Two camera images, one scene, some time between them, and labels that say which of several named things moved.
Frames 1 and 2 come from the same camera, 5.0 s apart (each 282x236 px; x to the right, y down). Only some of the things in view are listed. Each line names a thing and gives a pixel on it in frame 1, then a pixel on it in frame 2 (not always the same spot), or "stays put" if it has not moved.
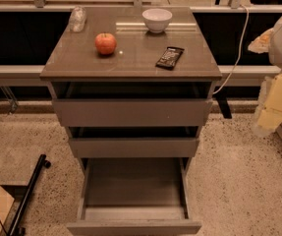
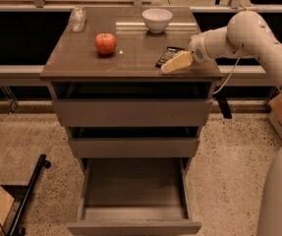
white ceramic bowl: (156, 20) stays put
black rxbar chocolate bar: (169, 58) stays put
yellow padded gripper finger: (278, 97) to (197, 51)
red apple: (105, 43) stays put
